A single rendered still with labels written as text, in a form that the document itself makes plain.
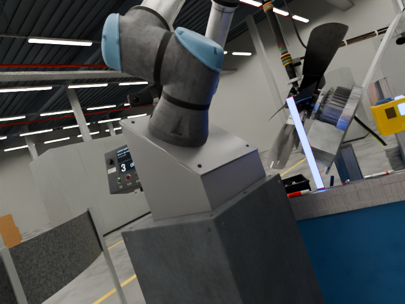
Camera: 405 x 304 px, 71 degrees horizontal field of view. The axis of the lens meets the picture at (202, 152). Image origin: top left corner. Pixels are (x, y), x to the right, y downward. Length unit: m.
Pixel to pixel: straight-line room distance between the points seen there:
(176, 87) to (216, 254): 0.35
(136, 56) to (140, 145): 0.19
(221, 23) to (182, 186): 0.60
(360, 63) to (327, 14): 2.46
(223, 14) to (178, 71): 0.44
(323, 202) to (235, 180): 0.45
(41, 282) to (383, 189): 1.99
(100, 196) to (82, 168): 0.76
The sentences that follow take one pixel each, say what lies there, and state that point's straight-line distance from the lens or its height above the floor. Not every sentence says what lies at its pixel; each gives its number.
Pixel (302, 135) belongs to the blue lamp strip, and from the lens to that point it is 1.03.
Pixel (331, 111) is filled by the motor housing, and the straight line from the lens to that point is 1.36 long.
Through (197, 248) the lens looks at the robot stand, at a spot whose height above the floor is 0.95.
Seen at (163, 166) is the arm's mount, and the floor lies 1.12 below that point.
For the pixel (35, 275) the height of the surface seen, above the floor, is 0.72.
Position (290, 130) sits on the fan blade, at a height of 1.07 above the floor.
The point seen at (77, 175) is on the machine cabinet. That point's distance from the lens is 7.09.
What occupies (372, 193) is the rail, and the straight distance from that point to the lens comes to 1.04.
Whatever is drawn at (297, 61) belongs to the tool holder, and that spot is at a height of 1.35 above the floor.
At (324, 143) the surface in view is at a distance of 1.28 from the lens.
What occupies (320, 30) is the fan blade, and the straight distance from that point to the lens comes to 1.33.
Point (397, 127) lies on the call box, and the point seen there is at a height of 1.00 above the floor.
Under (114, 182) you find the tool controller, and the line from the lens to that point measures 1.31.
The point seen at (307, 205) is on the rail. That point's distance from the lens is 1.05.
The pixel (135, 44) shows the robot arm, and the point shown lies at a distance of 0.64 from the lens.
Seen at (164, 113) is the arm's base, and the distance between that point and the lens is 0.65.
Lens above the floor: 1.12
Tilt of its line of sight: level
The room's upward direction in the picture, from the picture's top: 20 degrees counter-clockwise
